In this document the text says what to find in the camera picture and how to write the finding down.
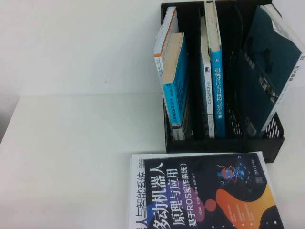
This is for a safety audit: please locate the white book with orange stripe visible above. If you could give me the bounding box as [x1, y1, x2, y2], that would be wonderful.
[153, 6, 179, 77]

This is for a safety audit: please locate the white magazine with man portrait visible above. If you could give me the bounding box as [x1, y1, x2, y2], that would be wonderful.
[128, 151, 275, 229]

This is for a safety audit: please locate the blue book with tan pages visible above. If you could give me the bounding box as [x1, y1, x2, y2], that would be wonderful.
[161, 32, 191, 141]

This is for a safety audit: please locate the blue spine mechanical design book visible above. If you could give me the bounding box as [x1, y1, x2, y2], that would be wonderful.
[204, 1, 226, 139]

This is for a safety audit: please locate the teal cover white spine book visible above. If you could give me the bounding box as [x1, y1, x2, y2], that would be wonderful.
[238, 3, 305, 139]

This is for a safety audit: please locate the black plastic book stand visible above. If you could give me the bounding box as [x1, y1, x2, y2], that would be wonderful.
[161, 0, 286, 164]

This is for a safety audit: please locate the dark robot book orange blob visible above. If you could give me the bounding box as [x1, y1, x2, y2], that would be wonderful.
[142, 152, 285, 229]

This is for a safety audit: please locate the thin white spine book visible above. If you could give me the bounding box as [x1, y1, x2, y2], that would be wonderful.
[199, 16, 215, 139]

